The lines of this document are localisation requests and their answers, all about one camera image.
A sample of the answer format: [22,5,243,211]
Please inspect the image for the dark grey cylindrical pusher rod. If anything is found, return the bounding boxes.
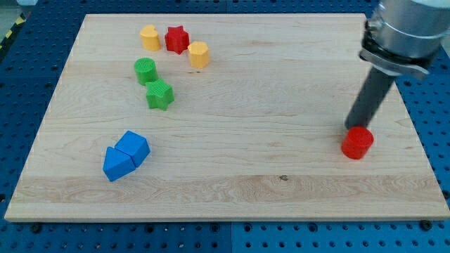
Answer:
[345,67,394,129]

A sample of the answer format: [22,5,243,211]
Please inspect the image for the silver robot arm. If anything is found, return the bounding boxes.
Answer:
[345,0,449,129]

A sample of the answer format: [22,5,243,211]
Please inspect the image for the red star block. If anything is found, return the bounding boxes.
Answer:
[165,25,190,55]

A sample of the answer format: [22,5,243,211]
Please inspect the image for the green star block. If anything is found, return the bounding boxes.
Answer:
[146,79,174,110]

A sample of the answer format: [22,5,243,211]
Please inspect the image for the red cylinder block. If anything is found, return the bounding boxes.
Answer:
[341,126,374,160]

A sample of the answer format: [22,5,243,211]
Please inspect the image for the light wooden board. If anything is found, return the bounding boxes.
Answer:
[5,14,449,222]

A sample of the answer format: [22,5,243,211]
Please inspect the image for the yellow hexagon block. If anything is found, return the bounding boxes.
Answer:
[188,41,210,68]

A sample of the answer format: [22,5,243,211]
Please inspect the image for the green cylinder block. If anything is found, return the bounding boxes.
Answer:
[134,58,159,86]

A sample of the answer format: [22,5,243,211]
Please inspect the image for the yellow heart block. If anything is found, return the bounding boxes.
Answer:
[140,25,161,51]

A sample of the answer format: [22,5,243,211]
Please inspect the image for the blue cube block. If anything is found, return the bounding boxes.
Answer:
[115,131,150,167]

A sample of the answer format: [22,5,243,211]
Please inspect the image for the blue triangle block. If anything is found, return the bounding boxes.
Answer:
[103,147,136,181]

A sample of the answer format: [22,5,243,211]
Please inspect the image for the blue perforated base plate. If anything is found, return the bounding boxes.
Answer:
[1,0,449,252]

